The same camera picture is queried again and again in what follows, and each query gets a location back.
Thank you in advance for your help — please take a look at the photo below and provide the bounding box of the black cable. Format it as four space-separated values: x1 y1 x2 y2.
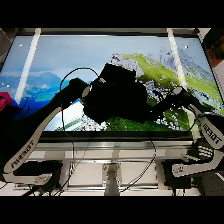
59 67 100 174
119 133 158 194

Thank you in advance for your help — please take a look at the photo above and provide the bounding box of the silver frame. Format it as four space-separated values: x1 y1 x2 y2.
0 139 224 197

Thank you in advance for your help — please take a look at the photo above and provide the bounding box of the black garment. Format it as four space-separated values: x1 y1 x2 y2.
82 62 152 125

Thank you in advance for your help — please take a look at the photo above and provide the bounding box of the red garment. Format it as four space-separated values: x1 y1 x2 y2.
0 91 14 112

